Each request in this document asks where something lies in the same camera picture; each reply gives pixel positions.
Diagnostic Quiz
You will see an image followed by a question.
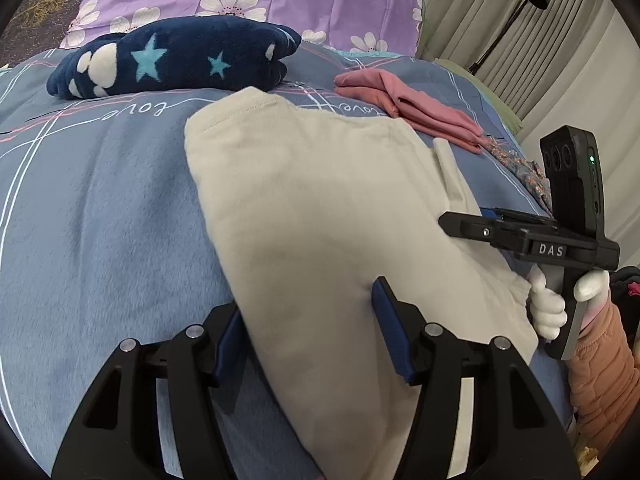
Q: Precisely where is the small-flower print cloth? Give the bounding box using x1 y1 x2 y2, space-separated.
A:
480 135 553 216

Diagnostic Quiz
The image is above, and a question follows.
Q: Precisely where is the light green bed sheet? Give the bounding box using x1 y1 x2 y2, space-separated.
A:
432 57 526 133

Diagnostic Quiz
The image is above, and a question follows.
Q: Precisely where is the cream curtain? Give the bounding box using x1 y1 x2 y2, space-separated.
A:
420 0 640 241

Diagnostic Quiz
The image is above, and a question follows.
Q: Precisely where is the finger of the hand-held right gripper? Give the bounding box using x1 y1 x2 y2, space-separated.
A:
479 206 556 228
438 211 525 252

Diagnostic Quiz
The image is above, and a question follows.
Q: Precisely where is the pink folded garment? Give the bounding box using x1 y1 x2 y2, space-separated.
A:
334 70 486 155

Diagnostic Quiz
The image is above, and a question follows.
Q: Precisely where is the cream knit garment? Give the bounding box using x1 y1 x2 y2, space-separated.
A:
184 86 540 480

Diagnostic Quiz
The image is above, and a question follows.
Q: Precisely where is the person's right hand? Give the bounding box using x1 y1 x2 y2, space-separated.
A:
527 266 612 342

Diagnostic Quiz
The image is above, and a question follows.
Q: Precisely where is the navy star fleece garment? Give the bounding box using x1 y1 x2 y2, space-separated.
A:
46 15 302 100

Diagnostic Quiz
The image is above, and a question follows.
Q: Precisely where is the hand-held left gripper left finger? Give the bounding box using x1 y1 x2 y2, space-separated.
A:
51 302 246 480

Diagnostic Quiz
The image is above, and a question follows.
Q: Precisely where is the dark cloth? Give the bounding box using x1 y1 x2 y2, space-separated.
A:
609 266 640 346

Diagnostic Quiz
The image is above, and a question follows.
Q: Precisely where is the dark tree-print pillow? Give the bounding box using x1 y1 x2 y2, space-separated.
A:
0 0 103 68

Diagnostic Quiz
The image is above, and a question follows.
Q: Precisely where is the blue striped bed cover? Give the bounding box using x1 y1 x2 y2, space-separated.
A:
0 42 576 480

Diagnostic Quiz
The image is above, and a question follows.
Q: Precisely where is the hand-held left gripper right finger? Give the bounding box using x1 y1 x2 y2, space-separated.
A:
371 276 583 480

